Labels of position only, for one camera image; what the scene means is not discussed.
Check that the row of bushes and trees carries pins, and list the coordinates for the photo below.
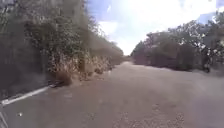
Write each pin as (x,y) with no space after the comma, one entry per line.
(56,40)

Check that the grey asphalt road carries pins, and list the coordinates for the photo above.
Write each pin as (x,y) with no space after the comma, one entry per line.
(133,96)

